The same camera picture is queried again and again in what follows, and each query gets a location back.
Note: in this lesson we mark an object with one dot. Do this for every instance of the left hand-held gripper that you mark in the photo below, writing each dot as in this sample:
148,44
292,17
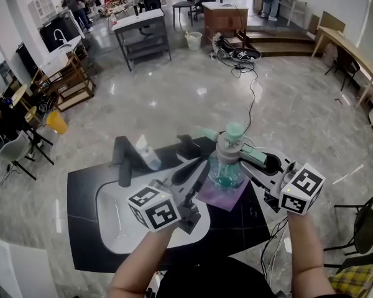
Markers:
155,210

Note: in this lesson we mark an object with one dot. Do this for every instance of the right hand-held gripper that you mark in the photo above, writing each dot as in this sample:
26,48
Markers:
301,191

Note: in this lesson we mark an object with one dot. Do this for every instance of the clear green spray bottle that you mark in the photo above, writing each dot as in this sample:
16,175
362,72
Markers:
227,157

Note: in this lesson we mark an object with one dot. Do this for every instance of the person's left forearm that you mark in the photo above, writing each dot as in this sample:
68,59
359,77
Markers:
136,265

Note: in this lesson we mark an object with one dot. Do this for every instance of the person's right forearm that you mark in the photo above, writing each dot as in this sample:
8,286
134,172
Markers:
307,253

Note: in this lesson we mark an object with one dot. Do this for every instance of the clear pump bottle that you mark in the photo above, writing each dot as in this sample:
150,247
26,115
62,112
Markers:
149,157

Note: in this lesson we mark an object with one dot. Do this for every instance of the black soap dispenser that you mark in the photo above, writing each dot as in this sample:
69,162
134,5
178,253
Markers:
188,149

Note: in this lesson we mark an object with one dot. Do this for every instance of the purple mat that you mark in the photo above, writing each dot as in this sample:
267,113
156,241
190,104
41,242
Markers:
220,197

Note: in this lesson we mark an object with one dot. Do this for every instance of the black faucet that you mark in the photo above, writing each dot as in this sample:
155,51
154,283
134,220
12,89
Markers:
124,163

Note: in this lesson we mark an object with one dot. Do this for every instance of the white sink basin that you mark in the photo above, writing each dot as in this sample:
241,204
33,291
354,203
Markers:
118,228

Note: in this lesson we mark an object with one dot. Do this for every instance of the black round-back chair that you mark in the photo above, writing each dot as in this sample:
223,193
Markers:
365,225

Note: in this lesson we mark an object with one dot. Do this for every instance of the person's black clothing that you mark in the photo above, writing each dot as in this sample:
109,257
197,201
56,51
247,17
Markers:
217,281

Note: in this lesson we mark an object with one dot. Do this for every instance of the equipment heap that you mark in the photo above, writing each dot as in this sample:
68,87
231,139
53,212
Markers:
239,54

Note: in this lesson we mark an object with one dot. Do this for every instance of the dark vanity cabinet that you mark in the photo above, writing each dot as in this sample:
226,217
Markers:
84,228

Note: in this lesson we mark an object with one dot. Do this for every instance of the wooden steps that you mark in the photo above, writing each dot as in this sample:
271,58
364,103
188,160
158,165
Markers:
279,43

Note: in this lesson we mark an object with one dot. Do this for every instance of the white bucket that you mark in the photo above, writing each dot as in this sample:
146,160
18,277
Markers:
193,41

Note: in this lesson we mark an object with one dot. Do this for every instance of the yellow plaid cloth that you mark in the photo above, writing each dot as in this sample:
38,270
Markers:
352,279

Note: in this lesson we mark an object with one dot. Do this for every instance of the yellow bin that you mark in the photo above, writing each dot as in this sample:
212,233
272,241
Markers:
56,123

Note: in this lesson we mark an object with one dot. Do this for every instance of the long wooden desk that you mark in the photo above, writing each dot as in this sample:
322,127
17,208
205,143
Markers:
348,46

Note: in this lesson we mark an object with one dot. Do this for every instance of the wooden shelf rack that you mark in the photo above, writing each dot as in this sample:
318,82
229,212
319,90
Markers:
71,85

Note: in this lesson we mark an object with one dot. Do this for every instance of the brown wooden cabinet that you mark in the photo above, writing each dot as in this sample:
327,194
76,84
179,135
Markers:
225,20

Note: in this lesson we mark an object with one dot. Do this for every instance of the cardboard panel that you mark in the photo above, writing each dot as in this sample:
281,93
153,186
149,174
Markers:
329,22

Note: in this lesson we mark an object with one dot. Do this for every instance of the grey chair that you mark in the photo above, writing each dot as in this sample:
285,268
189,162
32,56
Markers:
14,149

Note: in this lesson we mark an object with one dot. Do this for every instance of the rattan chair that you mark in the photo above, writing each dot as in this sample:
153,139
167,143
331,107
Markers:
115,5

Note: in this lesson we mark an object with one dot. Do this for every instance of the black display panel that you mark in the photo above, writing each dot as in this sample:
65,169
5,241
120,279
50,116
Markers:
60,34

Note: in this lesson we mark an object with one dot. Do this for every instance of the black cabinet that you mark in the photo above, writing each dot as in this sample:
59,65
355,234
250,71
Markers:
28,61

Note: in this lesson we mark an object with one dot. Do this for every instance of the white cabinet door panel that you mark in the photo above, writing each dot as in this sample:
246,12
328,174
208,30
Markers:
42,6

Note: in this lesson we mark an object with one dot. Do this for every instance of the metal frame table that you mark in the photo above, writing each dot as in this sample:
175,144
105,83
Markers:
138,19

